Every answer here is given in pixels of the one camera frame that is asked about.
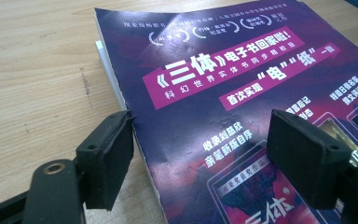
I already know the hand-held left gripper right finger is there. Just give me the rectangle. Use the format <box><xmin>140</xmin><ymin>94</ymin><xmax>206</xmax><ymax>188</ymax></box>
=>
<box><xmin>266</xmin><ymin>108</ymin><xmax>353</xmax><ymax>211</ymax></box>

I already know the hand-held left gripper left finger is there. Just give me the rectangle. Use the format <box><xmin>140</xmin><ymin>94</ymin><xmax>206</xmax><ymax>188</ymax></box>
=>
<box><xmin>75</xmin><ymin>109</ymin><xmax>135</xmax><ymax>212</ymax></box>

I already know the purple magazine with grey spine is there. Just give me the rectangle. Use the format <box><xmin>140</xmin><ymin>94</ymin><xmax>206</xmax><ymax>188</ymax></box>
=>
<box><xmin>93</xmin><ymin>0</ymin><xmax>358</xmax><ymax>224</ymax></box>

